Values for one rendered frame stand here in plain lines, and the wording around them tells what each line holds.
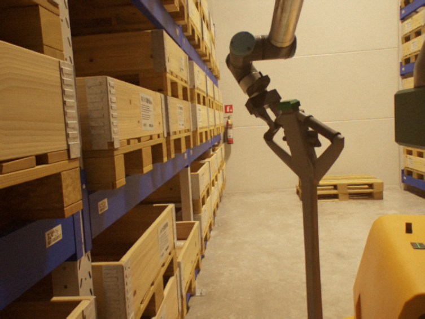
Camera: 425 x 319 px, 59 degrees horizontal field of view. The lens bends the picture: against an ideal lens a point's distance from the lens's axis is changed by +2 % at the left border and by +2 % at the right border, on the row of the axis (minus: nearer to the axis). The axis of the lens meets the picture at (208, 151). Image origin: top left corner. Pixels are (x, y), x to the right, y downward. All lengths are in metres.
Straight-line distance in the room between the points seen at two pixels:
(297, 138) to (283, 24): 0.38
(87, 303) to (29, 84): 0.52
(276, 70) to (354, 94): 1.43
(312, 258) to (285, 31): 0.80
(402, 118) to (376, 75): 6.93
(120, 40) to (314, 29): 5.47
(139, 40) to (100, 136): 1.00
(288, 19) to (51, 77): 0.74
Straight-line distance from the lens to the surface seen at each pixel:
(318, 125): 1.25
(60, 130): 0.85
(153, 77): 2.03
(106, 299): 1.26
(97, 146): 1.16
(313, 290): 1.50
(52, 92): 0.85
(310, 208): 1.40
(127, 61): 2.08
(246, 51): 1.37
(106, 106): 1.15
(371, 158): 7.36
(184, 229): 2.90
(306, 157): 1.34
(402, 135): 0.45
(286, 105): 1.32
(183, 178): 2.92
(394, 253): 1.51
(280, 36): 1.33
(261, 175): 7.06
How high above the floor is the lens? 1.37
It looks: 5 degrees down
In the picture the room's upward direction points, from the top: 3 degrees counter-clockwise
